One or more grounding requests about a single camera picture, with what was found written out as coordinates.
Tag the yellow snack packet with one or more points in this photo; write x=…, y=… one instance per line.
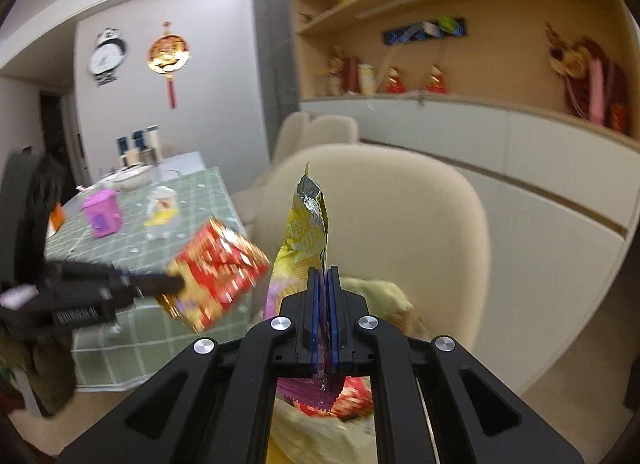
x=305, y=234

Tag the white thermos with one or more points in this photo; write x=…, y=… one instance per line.
x=152, y=142

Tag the panda wall clock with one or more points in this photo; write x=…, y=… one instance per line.
x=106, y=57

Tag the red gold knot ornament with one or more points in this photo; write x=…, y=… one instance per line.
x=169, y=54

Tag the pink cartoon candy wrapper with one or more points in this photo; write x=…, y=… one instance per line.
x=300, y=392

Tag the dark bin with yellow bag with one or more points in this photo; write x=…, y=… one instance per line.
x=390, y=294

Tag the red gold patterned box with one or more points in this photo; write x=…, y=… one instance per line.
x=215, y=269

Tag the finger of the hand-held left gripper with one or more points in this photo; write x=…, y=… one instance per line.
x=150, y=284

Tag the green checked tablecloth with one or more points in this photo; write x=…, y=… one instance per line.
x=125, y=349

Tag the beige chair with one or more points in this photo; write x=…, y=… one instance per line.
x=332, y=129
x=290, y=137
x=410, y=224

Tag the large flower pattern bowl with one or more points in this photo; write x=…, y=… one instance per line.
x=130, y=177

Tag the red snack bag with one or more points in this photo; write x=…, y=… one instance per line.
x=356, y=396

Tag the white lidded cup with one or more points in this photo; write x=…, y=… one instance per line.
x=366, y=79

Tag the red gift bag with doll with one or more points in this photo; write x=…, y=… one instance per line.
x=585, y=79

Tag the wooden shelf unit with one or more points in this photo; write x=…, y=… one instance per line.
x=500, y=4

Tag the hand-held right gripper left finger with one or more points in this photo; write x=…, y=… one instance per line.
x=315, y=319

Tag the white orange tissue box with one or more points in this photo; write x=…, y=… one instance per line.
x=56, y=221

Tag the purple toy bin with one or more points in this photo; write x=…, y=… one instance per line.
x=102, y=214

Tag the dark teal thermos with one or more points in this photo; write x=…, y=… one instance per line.
x=121, y=147
x=137, y=142

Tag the flower doll ornament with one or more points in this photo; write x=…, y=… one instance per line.
x=336, y=69

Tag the dark red bag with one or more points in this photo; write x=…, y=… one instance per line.
x=350, y=75

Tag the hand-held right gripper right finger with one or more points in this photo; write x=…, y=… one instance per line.
x=334, y=319

